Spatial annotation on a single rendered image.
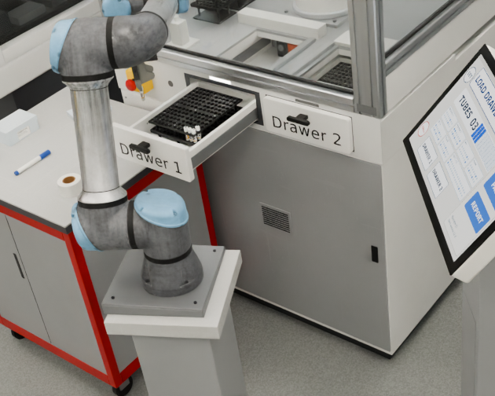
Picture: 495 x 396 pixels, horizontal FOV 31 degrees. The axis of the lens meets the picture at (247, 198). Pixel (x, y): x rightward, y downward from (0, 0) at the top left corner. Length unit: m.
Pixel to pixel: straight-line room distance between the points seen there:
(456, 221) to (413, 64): 0.69
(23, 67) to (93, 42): 1.24
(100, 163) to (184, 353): 0.52
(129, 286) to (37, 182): 0.65
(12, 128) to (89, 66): 0.99
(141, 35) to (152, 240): 0.46
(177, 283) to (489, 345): 0.77
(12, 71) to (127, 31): 1.25
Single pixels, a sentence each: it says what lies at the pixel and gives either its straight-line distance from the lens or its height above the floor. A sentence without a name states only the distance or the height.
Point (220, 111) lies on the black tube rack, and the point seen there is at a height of 0.90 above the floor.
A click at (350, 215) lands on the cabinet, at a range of 2.64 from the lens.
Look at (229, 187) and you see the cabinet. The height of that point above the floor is 0.53.
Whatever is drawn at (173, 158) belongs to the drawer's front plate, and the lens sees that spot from 2.45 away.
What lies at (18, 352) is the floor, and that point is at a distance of 3.33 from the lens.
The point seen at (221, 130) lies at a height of 0.88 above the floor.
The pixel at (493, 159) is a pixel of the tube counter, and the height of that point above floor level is 1.11.
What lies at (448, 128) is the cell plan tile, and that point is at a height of 1.06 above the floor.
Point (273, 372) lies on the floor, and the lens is 3.01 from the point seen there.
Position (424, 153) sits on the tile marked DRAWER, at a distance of 2.14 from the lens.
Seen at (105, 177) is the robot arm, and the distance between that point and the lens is 2.06.
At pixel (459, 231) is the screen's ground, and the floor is 1.01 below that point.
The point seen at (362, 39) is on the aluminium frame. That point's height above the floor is 1.17.
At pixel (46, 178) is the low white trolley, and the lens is 2.73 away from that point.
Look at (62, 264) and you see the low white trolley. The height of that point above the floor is 0.58.
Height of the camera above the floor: 2.18
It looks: 35 degrees down
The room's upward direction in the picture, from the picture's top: 9 degrees counter-clockwise
